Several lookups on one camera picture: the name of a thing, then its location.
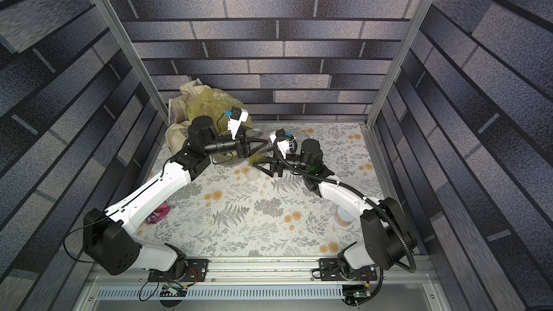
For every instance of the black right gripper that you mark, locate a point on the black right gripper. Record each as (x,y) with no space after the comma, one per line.
(276,168)

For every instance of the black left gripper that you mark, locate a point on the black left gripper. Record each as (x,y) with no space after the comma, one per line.
(242,150)

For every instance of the clear jar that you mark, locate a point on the clear jar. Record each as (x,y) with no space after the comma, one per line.
(264,153)

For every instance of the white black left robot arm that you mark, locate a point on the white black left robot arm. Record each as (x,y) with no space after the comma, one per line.
(107,234)

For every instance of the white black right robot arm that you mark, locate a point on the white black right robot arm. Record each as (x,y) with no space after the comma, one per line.
(387,240)

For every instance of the purple plastic package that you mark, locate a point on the purple plastic package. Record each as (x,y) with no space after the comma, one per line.
(158,214)

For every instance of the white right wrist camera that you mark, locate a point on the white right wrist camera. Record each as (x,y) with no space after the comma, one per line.
(283,142)

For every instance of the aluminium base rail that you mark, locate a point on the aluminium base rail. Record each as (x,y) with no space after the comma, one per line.
(251,279)

